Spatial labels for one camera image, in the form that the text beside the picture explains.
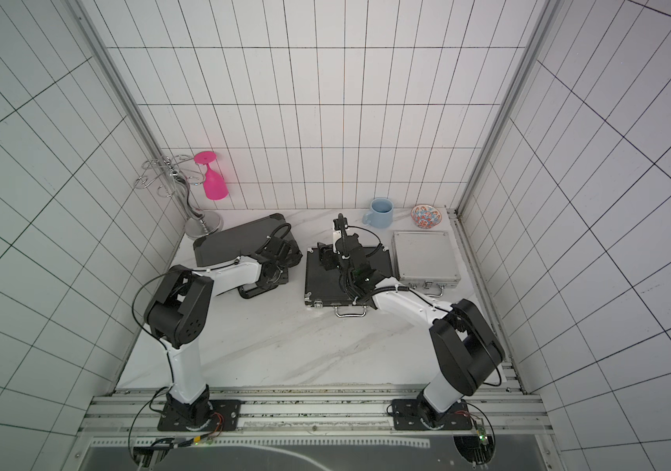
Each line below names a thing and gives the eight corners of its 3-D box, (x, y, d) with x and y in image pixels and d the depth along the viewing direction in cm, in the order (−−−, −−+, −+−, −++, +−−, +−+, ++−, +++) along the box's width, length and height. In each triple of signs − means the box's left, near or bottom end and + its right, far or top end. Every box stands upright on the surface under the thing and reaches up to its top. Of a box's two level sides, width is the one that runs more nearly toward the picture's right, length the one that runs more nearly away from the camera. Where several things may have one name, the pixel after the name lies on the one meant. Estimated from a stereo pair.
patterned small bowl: (413, 229, 114) (415, 224, 112) (409, 209, 121) (410, 204, 119) (442, 229, 114) (444, 224, 112) (436, 209, 121) (438, 204, 119)
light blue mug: (363, 226, 118) (364, 213, 112) (375, 204, 126) (377, 191, 120) (386, 234, 115) (389, 222, 109) (398, 211, 123) (401, 199, 117)
